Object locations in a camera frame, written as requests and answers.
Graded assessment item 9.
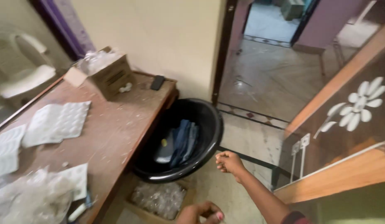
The person's left hand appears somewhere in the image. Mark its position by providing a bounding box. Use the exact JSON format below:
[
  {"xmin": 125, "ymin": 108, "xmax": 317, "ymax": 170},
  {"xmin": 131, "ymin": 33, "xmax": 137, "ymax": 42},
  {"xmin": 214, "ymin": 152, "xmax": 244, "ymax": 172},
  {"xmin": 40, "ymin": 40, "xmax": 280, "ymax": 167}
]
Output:
[{"xmin": 175, "ymin": 201, "xmax": 226, "ymax": 224}]

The person's right hand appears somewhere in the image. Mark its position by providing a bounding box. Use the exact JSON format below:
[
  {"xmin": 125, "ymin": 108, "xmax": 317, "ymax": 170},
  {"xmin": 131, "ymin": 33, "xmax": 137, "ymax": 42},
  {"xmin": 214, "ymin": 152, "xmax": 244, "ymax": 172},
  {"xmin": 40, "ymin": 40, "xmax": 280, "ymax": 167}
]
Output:
[{"xmin": 215, "ymin": 151, "xmax": 248, "ymax": 184}]

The blue denim cloth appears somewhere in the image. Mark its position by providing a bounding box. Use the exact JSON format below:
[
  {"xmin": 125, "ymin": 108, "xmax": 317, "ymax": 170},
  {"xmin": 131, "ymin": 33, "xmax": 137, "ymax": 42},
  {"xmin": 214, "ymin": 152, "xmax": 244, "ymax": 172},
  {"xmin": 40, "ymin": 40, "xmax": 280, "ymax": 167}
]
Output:
[{"xmin": 168, "ymin": 119, "xmax": 200, "ymax": 168}]

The black plastic tub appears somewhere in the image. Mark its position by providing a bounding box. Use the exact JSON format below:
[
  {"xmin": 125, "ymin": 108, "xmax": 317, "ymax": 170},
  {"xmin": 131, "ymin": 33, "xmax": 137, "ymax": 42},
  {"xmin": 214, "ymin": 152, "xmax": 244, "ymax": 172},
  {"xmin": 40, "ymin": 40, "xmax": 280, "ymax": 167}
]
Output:
[{"xmin": 132, "ymin": 98, "xmax": 224, "ymax": 184}]

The cardboard box of clear plastic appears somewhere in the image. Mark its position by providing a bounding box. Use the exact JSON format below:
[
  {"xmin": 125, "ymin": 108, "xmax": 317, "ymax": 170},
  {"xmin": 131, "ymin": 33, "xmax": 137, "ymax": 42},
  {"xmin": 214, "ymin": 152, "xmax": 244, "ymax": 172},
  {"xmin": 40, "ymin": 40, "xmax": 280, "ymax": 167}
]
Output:
[{"xmin": 123, "ymin": 179, "xmax": 196, "ymax": 224}]

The grey cloth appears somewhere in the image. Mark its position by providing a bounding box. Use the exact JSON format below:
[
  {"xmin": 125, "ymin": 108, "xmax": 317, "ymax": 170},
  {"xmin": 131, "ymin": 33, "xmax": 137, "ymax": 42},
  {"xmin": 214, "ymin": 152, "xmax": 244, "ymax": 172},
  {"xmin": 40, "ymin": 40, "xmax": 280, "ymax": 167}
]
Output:
[{"xmin": 154, "ymin": 131, "xmax": 176, "ymax": 164}]

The dark red sleeve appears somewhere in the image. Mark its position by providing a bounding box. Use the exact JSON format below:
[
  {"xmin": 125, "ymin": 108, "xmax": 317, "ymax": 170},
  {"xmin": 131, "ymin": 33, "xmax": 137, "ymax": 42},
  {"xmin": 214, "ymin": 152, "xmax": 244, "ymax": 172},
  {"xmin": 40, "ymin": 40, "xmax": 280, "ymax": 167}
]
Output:
[{"xmin": 280, "ymin": 211, "xmax": 313, "ymax": 224}]

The black phone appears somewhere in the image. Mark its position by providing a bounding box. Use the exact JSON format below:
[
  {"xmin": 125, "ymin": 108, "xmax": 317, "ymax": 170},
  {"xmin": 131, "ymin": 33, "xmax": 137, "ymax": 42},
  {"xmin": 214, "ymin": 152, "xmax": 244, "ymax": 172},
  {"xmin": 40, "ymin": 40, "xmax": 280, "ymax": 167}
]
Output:
[{"xmin": 150, "ymin": 75, "xmax": 166, "ymax": 91}]

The wooden door with flower glass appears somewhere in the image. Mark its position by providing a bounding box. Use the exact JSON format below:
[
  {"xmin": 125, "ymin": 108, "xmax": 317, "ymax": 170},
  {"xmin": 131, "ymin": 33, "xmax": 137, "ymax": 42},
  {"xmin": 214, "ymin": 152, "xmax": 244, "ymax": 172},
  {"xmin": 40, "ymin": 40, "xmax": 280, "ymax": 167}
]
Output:
[{"xmin": 272, "ymin": 19, "xmax": 385, "ymax": 204}]

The brown wooden table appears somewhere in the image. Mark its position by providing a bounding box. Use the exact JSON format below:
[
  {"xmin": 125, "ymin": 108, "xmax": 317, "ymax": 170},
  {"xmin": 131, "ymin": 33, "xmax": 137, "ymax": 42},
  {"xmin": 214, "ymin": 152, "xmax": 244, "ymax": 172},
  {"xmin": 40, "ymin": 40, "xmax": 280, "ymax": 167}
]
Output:
[{"xmin": 0, "ymin": 71, "xmax": 180, "ymax": 224}]

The white marker pen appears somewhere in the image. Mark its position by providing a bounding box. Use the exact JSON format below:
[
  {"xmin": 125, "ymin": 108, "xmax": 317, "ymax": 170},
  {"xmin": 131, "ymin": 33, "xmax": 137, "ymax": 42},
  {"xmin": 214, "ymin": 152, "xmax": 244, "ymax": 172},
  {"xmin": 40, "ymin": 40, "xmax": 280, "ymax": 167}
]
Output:
[{"xmin": 68, "ymin": 203, "xmax": 87, "ymax": 223}]

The cardboard box with plastic bags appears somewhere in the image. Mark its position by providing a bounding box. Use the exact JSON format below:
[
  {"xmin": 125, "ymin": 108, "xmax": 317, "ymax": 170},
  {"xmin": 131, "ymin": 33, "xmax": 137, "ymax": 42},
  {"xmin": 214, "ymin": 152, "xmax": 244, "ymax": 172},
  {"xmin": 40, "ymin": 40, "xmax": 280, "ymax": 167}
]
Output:
[{"xmin": 64, "ymin": 46, "xmax": 134, "ymax": 101}]

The green box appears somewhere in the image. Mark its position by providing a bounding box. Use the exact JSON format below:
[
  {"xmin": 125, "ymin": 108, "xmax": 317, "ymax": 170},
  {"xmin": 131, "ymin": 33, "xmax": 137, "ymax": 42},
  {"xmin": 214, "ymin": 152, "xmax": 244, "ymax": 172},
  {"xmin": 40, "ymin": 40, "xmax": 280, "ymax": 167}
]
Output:
[{"xmin": 280, "ymin": 0, "xmax": 306, "ymax": 21}]

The large white blister sheet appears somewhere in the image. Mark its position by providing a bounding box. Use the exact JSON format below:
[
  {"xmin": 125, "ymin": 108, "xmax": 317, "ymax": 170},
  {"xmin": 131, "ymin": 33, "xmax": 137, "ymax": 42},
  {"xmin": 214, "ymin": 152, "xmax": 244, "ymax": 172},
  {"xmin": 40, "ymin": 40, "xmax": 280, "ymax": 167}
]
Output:
[{"xmin": 21, "ymin": 100, "xmax": 92, "ymax": 148}]

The clear plastic bag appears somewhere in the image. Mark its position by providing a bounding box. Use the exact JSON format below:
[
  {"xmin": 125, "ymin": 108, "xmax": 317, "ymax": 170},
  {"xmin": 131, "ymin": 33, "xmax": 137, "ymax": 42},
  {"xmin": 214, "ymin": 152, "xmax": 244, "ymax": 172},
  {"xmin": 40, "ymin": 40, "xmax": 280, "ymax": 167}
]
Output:
[{"xmin": 0, "ymin": 166, "xmax": 75, "ymax": 224}]

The white plastic chair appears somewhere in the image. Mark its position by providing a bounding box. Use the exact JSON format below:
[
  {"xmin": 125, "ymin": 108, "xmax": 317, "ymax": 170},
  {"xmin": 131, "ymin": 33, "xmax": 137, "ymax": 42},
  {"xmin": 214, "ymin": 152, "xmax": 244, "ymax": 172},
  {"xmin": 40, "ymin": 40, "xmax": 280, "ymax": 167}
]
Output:
[{"xmin": 0, "ymin": 29, "xmax": 57, "ymax": 109}]

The dark wooden door frame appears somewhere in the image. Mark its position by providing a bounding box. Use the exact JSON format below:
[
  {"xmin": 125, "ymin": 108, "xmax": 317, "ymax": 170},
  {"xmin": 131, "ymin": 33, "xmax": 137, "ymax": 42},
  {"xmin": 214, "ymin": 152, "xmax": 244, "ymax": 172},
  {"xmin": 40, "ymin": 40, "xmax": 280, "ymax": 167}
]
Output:
[{"xmin": 211, "ymin": 0, "xmax": 238, "ymax": 106}]

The purple door frame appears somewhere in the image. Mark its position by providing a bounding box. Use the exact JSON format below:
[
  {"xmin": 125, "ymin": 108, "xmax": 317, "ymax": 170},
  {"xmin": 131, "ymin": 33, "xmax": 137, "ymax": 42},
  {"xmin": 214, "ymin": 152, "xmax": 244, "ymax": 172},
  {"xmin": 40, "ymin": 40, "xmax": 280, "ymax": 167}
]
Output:
[{"xmin": 28, "ymin": 0, "xmax": 96, "ymax": 61}]

